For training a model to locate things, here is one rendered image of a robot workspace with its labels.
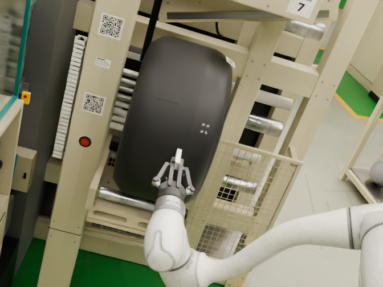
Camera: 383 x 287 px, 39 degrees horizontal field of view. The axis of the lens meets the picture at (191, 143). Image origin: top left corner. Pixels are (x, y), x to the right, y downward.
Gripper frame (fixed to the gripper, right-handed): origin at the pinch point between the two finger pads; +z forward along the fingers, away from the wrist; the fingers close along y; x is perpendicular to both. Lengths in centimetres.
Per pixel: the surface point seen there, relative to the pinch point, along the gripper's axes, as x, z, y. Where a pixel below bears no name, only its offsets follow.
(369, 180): 142, 209, -179
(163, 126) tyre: -5.4, 7.1, 6.7
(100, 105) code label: 6.4, 24.5, 29.0
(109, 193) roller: 35.6, 13.1, 17.7
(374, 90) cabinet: 177, 435, -248
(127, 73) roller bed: 16, 64, 24
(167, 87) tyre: -14.3, 15.8, 8.7
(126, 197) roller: 35.4, 13.4, 11.5
